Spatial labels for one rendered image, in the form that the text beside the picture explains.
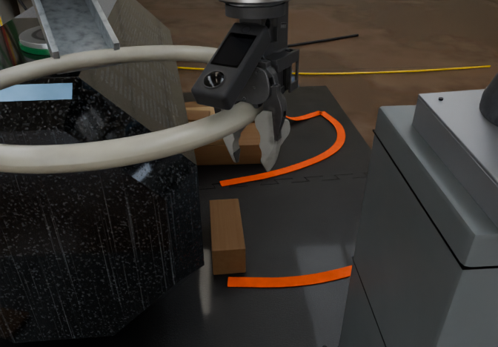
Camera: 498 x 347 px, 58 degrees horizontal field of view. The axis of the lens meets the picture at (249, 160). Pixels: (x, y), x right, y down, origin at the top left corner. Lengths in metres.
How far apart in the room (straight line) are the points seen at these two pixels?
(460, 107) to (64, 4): 0.85
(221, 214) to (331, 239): 0.46
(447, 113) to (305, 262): 1.06
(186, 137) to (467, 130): 0.46
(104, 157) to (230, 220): 1.28
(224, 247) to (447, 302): 1.01
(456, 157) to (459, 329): 0.26
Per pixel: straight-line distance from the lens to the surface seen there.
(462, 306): 0.75
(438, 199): 0.73
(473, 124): 0.79
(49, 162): 0.50
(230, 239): 1.65
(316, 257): 1.77
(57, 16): 1.10
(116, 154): 0.48
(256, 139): 2.26
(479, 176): 0.70
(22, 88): 1.12
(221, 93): 0.48
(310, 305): 1.61
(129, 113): 1.11
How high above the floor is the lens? 1.24
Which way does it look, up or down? 32 degrees down
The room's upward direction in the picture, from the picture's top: straight up
